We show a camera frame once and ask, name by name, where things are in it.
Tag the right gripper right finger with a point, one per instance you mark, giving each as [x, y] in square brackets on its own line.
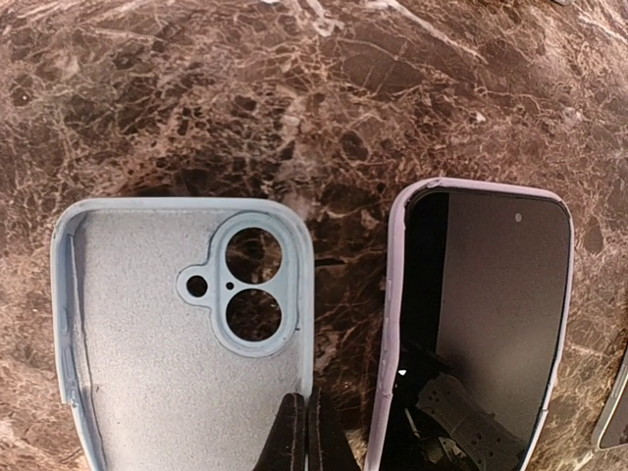
[327, 445]

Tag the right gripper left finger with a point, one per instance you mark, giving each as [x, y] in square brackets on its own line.
[284, 449]

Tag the black phone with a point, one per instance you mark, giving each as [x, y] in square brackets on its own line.
[471, 333]

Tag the lavender phone case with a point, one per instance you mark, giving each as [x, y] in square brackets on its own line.
[392, 304]

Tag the black phone face up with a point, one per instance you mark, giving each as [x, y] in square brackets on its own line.
[612, 426]

